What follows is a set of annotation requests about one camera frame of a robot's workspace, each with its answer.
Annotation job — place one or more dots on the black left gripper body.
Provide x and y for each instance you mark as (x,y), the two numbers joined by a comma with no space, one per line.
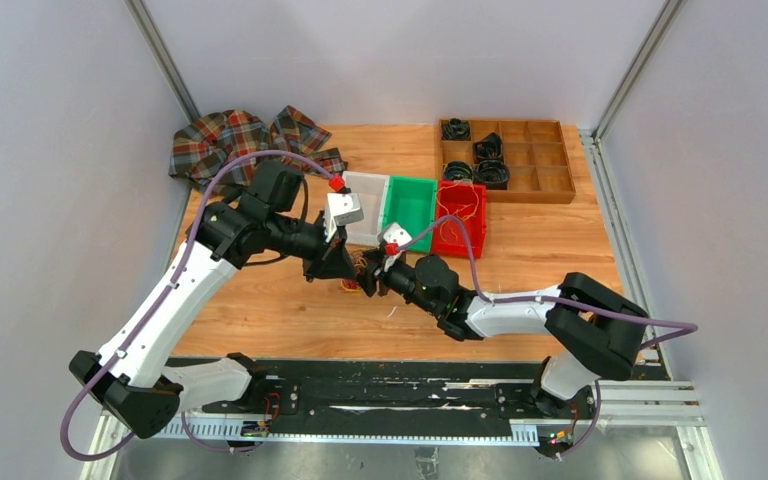
(310,244)

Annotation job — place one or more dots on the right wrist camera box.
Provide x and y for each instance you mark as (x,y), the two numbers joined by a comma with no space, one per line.
(392,239)

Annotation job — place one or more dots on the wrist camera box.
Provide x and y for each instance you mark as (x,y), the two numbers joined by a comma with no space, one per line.
(392,239)
(341,210)

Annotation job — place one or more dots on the plaid flannel shirt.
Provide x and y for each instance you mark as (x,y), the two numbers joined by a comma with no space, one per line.
(202,148)

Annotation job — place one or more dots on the red plastic bin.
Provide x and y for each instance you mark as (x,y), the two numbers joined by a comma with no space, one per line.
(468,203)

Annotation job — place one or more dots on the wooden compartment tray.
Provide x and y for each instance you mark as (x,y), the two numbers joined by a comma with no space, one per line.
(517,160)

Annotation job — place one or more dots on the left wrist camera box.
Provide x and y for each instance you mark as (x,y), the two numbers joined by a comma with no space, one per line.
(341,210)

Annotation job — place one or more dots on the white plastic bin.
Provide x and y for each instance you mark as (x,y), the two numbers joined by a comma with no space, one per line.
(372,190)

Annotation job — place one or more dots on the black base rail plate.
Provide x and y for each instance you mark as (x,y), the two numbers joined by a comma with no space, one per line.
(450,400)

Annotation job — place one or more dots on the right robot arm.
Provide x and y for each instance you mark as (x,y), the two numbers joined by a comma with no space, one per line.
(601,331)

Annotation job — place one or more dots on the green plastic bin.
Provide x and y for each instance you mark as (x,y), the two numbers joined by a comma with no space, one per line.
(410,202)

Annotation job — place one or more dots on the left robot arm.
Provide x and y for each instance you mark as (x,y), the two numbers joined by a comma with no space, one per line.
(129,375)

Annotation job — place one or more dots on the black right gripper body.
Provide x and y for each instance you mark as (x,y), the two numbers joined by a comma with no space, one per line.
(399,278)

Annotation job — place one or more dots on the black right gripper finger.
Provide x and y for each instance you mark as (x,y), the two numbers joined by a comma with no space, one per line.
(373,257)
(367,282)

